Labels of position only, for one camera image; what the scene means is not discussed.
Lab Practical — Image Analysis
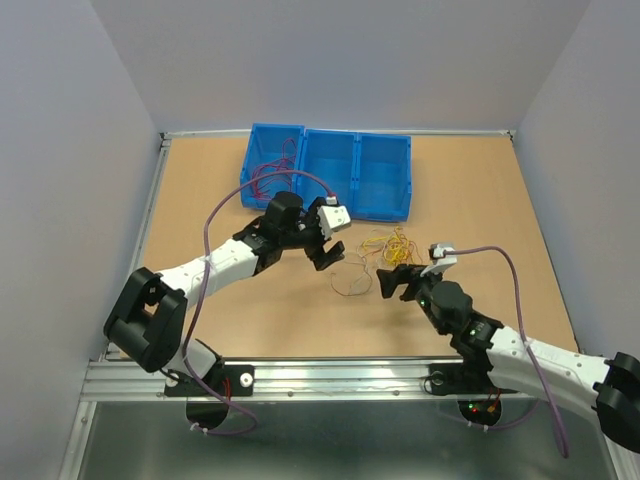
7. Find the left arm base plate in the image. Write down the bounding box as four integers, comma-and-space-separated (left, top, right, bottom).
163, 363, 255, 398

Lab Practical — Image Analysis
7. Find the right blue bin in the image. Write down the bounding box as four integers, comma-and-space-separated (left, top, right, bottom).
352, 133, 412, 223

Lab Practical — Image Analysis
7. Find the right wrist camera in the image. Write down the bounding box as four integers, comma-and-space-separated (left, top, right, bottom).
420, 243, 457, 277

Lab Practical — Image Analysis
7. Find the blue bin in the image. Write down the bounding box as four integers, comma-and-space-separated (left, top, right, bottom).
299, 129, 361, 219
352, 133, 412, 223
239, 123, 305, 210

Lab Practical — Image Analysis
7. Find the purple cable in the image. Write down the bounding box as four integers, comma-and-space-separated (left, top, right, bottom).
444, 244, 571, 459
180, 170, 339, 435

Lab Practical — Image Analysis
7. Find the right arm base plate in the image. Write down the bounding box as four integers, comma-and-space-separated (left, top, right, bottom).
423, 362, 499, 396

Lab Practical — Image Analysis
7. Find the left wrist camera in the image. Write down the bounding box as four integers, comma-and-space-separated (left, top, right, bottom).
318, 205, 351, 240

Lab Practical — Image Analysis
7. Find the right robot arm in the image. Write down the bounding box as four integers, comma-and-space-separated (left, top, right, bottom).
376, 264, 639, 452

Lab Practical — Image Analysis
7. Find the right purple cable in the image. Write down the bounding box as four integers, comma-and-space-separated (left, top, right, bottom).
444, 244, 571, 459

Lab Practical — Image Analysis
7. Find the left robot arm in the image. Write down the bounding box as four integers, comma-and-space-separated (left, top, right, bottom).
103, 191, 351, 394

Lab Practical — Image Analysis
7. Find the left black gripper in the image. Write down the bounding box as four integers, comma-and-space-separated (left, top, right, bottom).
280, 198, 344, 270

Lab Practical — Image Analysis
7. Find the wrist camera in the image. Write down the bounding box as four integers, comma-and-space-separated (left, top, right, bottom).
420, 243, 457, 277
318, 205, 351, 240

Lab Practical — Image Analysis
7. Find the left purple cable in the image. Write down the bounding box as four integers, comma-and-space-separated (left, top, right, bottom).
180, 170, 339, 435

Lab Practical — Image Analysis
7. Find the left blue bin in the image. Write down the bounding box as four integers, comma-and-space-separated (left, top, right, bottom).
239, 123, 305, 210

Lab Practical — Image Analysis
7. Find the dark red wire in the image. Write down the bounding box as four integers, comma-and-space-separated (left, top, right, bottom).
249, 137, 301, 201

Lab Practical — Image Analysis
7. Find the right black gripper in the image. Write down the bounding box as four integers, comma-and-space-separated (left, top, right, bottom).
376, 262, 448, 335

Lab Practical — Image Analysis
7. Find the middle blue bin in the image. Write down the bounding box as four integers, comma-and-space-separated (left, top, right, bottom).
299, 129, 361, 219

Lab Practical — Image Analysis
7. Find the wire bundle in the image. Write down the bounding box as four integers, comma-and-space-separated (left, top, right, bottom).
355, 225, 426, 269

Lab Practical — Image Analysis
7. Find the aluminium front rail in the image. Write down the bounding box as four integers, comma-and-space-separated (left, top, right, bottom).
82, 355, 615, 401

